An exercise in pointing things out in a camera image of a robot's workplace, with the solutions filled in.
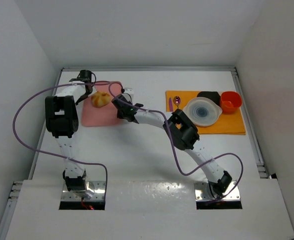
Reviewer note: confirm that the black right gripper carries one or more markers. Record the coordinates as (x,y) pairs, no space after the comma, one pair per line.
(120,101)

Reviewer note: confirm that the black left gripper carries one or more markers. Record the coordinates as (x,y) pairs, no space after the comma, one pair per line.
(87,88)

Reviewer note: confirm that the golden bread roll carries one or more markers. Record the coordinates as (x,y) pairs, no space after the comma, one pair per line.
(100,99)

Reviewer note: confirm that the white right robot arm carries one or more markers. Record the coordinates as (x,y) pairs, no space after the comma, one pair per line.
(183,135)

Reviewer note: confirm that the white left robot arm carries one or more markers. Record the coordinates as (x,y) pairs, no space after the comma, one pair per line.
(62,122)

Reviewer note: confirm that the pink cutting board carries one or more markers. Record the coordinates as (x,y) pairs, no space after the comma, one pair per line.
(98,117)

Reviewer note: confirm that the purple iridescent knife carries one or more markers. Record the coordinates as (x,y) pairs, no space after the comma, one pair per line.
(170,103)

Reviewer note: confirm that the purple iridescent spoon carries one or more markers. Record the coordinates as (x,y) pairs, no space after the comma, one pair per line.
(177,101)

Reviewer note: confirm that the clear glass plate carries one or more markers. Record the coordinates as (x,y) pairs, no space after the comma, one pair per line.
(202,111)

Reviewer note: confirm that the black coaster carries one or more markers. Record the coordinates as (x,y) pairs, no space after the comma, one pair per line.
(212,95)

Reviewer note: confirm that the white foam front panel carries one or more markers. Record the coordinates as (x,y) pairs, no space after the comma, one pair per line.
(146,210)

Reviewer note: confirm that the orange placemat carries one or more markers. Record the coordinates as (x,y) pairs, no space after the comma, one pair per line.
(232,124)

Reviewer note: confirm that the orange cup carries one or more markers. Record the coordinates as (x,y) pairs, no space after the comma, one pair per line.
(230,101)

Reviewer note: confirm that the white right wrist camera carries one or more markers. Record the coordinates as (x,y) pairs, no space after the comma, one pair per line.
(128,91)

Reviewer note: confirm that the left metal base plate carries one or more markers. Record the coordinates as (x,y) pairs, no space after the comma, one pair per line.
(94,192)

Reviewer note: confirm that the metal base plate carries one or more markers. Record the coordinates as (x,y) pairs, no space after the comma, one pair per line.
(204,192)
(94,192)

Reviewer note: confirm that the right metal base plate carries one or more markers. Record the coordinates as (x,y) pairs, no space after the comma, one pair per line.
(204,192)

